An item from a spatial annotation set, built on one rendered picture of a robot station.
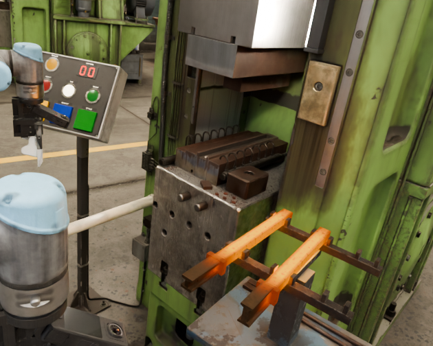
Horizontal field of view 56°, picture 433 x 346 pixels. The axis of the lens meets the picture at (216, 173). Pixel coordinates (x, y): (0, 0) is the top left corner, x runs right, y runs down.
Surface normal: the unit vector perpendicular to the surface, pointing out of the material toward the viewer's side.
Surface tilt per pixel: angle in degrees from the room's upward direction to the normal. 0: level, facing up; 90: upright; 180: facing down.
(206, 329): 0
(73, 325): 31
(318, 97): 90
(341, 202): 90
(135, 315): 0
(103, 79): 60
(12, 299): 90
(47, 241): 90
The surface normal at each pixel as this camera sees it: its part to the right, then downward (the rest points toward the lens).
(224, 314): 0.14, -0.90
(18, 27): 0.51, 0.41
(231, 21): -0.65, 0.22
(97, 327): 0.60, -0.78
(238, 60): 0.75, 0.36
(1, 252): 0.24, 0.50
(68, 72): -0.17, -0.14
